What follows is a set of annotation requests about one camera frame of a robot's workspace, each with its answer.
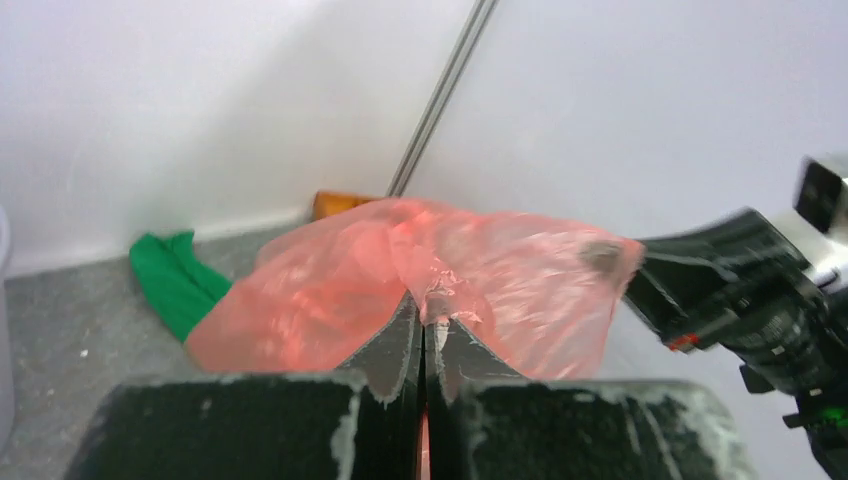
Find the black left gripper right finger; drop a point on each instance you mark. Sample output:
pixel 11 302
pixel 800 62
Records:
pixel 486 421

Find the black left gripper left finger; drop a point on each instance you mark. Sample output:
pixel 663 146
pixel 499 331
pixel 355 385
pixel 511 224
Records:
pixel 360 420

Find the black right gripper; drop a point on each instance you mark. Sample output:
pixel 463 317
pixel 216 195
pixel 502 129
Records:
pixel 738 283

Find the red plastic trash bag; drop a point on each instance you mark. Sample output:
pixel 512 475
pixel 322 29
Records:
pixel 539 292

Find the grey plastic trash bin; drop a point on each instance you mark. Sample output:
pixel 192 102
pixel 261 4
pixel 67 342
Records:
pixel 6 368

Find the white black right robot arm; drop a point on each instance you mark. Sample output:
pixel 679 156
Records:
pixel 821 412

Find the orange compartment tray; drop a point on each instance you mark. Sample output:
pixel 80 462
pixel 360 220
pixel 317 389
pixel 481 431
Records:
pixel 329 203

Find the green cloth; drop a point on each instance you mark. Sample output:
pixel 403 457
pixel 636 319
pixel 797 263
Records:
pixel 178 287

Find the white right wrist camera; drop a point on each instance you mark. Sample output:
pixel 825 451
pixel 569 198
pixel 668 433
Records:
pixel 817 226

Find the aluminium corner post right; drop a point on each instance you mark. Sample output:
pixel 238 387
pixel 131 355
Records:
pixel 455 66

